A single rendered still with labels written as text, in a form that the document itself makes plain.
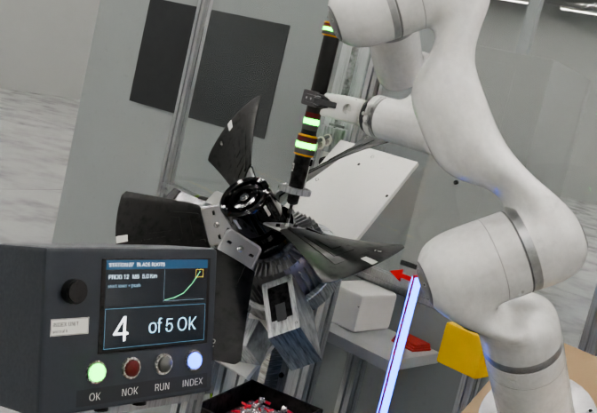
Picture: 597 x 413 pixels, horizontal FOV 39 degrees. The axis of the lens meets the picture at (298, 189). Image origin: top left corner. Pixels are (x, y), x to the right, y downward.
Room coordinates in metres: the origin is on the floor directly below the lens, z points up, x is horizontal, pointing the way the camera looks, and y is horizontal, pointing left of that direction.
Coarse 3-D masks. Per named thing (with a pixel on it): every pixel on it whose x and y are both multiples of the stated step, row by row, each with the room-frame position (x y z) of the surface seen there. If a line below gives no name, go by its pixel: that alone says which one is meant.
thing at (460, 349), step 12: (456, 324) 1.75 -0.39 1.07; (444, 336) 1.75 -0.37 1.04; (456, 336) 1.73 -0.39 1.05; (468, 336) 1.71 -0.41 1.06; (444, 348) 1.74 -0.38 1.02; (456, 348) 1.73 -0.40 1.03; (468, 348) 1.71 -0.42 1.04; (480, 348) 1.69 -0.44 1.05; (444, 360) 1.74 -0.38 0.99; (456, 360) 1.72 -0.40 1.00; (468, 360) 1.70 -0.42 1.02; (480, 360) 1.69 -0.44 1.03; (468, 372) 1.70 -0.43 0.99; (480, 372) 1.70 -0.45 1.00
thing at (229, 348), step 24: (216, 264) 1.74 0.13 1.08; (240, 264) 1.77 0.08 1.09; (216, 288) 1.71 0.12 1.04; (240, 288) 1.74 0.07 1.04; (216, 312) 1.68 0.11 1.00; (240, 312) 1.70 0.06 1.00; (216, 336) 1.65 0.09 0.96; (240, 336) 1.67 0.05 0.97; (216, 360) 1.61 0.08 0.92; (240, 360) 1.63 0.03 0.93
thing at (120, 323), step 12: (108, 312) 0.96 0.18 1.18; (120, 312) 0.98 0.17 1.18; (132, 312) 0.99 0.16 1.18; (108, 324) 0.96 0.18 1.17; (120, 324) 0.97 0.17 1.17; (132, 324) 0.99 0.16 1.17; (108, 336) 0.96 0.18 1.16; (120, 336) 0.97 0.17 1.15; (132, 336) 0.99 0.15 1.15; (108, 348) 0.96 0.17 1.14; (120, 348) 0.97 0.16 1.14
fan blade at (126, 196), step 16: (128, 192) 1.98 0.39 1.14; (128, 208) 1.96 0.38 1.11; (144, 208) 1.94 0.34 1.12; (160, 208) 1.92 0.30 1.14; (176, 208) 1.91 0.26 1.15; (192, 208) 1.89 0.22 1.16; (128, 224) 1.94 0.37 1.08; (144, 224) 1.92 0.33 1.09; (160, 224) 1.91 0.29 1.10; (176, 224) 1.90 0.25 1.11; (192, 224) 1.89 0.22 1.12; (128, 240) 1.93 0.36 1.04; (144, 240) 1.92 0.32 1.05; (160, 240) 1.90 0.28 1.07; (176, 240) 1.90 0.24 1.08; (192, 240) 1.89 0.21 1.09
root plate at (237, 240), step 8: (232, 232) 1.81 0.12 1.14; (224, 240) 1.79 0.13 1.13; (232, 240) 1.80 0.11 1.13; (240, 240) 1.81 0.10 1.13; (248, 240) 1.81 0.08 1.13; (224, 248) 1.78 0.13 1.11; (232, 248) 1.79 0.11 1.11; (248, 248) 1.80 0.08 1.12; (256, 248) 1.81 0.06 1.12; (232, 256) 1.78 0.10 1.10; (240, 256) 1.79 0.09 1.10; (248, 256) 1.79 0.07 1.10; (256, 256) 1.80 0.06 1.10; (248, 264) 1.78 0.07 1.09
